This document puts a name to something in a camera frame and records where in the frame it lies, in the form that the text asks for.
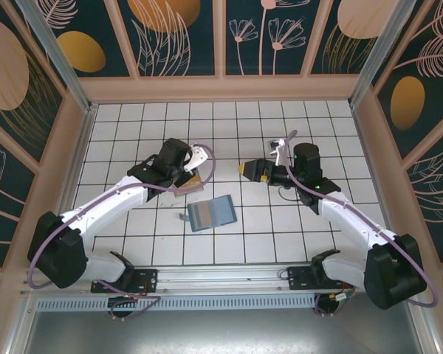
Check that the gold credit card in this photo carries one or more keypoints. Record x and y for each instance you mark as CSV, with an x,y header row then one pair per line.
x,y
193,182

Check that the blue leather card holder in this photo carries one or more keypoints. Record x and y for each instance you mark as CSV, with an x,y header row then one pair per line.
x,y
223,214

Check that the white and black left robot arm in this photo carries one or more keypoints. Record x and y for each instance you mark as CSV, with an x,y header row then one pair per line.
x,y
107,202

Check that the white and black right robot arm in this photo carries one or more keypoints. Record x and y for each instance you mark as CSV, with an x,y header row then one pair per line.
x,y
347,218

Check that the aluminium table edge strip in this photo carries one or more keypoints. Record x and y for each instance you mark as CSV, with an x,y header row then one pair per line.
x,y
81,155
369,155

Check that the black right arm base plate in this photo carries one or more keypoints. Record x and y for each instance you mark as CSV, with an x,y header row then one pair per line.
x,y
299,278

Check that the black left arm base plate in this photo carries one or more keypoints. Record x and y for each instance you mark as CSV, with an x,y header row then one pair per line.
x,y
147,280

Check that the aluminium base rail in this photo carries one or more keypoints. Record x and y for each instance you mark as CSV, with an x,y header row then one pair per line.
x,y
225,276

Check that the aluminium corner post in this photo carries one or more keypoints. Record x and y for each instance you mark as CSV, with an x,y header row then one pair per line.
x,y
384,51
61,51

